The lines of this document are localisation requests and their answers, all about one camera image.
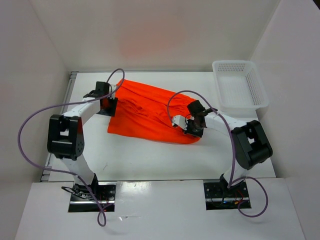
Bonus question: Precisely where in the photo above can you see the orange mesh shorts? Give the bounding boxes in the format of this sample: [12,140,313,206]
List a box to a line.
[107,79,200,145]

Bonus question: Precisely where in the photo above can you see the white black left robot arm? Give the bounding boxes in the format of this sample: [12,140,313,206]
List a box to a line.
[47,81,118,201]

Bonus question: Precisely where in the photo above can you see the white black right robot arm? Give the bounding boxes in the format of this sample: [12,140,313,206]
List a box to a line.
[182,100,273,197]

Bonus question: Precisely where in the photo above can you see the white plastic mesh basket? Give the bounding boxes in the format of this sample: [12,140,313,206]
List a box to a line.
[212,60,269,112]

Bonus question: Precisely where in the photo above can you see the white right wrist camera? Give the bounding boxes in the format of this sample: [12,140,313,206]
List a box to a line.
[172,115,188,131]

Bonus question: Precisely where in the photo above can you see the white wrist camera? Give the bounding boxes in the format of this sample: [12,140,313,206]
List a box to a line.
[172,115,188,131]
[108,84,118,99]

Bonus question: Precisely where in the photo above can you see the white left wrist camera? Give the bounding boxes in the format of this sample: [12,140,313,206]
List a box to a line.
[108,84,118,99]

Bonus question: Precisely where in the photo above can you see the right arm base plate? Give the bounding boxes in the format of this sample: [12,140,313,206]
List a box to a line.
[203,180,252,211]

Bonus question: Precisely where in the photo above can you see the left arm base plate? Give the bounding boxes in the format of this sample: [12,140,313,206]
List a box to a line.
[61,181,117,213]

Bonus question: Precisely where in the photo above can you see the aluminium table edge rail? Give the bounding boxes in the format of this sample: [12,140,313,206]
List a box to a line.
[41,71,79,182]

